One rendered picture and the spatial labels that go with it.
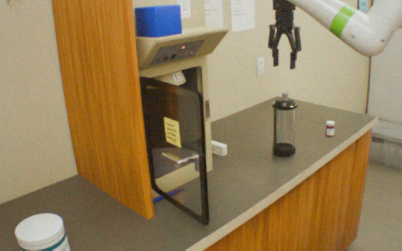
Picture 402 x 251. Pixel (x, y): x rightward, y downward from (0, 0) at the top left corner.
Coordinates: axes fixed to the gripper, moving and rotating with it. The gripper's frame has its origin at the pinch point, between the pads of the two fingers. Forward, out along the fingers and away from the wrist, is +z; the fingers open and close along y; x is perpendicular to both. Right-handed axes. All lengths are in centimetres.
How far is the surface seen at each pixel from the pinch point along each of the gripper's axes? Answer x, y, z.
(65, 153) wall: 74, 55, 32
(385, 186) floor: -169, -2, 135
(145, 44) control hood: 63, 6, -14
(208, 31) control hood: 41.7, 1.5, -16.0
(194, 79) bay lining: 34.9, 16.6, 3.6
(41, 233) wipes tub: 107, -1, 25
